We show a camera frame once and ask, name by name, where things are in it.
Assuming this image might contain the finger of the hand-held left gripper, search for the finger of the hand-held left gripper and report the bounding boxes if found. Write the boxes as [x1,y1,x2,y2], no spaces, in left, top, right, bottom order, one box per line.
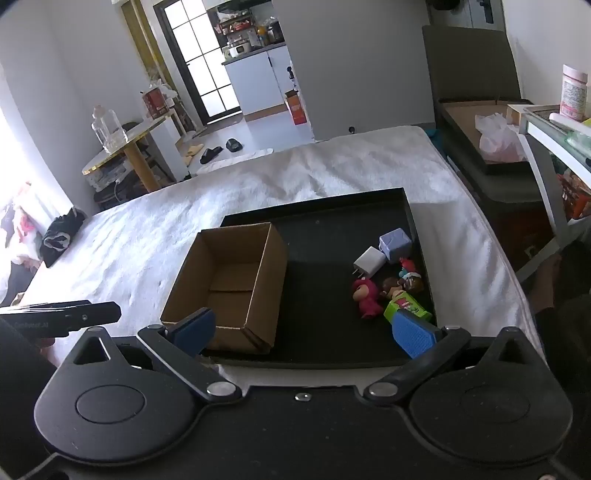
[65,300,122,326]

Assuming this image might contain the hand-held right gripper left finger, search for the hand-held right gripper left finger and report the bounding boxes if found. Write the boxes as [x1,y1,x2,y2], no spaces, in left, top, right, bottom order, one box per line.
[67,308,241,401]

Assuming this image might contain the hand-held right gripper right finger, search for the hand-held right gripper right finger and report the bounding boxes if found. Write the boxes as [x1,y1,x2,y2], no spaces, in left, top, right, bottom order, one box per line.
[364,308,542,407]

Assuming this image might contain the green toy box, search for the green toy box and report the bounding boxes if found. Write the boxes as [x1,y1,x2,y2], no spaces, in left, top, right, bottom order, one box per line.
[384,292,433,325]

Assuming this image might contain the brown-haired doll figure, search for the brown-haired doll figure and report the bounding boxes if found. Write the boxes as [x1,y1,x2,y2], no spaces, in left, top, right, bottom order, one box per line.
[381,276,407,302]

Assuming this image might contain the brown cardboard box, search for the brown cardboard box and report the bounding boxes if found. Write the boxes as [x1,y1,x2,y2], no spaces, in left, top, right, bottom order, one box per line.
[160,222,288,355]

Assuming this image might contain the red and blue toy figure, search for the red and blue toy figure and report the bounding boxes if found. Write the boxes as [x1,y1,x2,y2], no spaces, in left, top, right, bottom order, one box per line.
[398,257,424,295]

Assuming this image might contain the pink toy figure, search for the pink toy figure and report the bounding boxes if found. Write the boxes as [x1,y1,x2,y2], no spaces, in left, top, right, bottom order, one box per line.
[352,277,384,320]

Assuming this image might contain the black tray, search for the black tray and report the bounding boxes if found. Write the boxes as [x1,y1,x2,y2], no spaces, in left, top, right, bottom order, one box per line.
[201,187,437,370]

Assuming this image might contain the black garment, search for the black garment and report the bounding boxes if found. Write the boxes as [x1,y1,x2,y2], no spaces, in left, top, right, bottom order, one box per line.
[39,208,88,267]

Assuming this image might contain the white charger plug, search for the white charger plug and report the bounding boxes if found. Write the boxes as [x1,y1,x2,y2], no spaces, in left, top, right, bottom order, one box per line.
[353,247,386,280]

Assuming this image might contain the pile of clothes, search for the pile of clothes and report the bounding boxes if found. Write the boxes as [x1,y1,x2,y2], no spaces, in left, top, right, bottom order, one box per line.
[0,185,47,278]

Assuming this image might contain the purple cube charger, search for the purple cube charger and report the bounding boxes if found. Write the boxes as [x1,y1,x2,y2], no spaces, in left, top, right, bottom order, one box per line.
[379,227,413,264]

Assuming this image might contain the dark stack under table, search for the dark stack under table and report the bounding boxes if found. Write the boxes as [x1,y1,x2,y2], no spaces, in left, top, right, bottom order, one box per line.
[88,157,139,204]

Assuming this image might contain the white low cabinet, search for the white low cabinet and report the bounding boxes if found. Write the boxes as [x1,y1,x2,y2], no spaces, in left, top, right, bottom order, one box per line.
[145,115,186,182]

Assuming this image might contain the round gold-edged table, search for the round gold-edged table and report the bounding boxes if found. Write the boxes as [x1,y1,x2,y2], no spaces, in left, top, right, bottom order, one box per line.
[82,110,181,193]

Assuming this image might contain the clear glass jar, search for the clear glass jar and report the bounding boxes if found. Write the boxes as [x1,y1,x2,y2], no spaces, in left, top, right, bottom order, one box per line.
[91,105,129,154]

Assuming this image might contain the white shelf rack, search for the white shelf rack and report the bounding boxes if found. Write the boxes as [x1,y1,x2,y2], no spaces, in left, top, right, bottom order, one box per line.
[507,104,591,282]

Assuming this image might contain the flat cardboard box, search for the flat cardboard box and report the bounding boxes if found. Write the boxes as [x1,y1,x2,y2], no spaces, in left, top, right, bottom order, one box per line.
[436,98,534,176]

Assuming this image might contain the white plastic bag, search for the white plastic bag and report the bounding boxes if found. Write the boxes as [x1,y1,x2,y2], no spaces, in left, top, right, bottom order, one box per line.
[475,112,527,162]

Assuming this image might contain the red box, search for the red box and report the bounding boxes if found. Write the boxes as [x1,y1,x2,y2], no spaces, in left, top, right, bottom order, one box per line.
[141,85,169,118]

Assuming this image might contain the orange cardboard box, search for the orange cardboard box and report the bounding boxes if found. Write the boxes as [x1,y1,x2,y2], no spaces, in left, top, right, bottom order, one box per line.
[284,89,308,125]

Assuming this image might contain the white kitchen cabinet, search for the white kitchen cabinet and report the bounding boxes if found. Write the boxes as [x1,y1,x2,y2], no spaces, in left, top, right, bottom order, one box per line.
[222,44,296,123]

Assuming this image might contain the olive green armchair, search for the olive green armchair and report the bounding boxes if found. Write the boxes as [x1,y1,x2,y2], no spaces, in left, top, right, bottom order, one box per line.
[422,25,555,217]

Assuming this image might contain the pink-lidded bottle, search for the pink-lidded bottle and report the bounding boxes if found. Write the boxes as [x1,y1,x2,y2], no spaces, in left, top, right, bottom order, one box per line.
[560,65,589,121]

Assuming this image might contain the black glass-paned door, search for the black glass-paned door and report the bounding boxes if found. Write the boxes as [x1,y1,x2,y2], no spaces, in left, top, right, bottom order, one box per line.
[154,0,243,125]

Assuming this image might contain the cluttered kitchen shelf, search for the cluttered kitchen shelf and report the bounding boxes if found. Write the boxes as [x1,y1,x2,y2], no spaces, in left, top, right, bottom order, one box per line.
[213,7,284,49]

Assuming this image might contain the yellow door frame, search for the yellow door frame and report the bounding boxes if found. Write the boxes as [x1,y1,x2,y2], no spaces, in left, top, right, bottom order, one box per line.
[121,0,195,134]

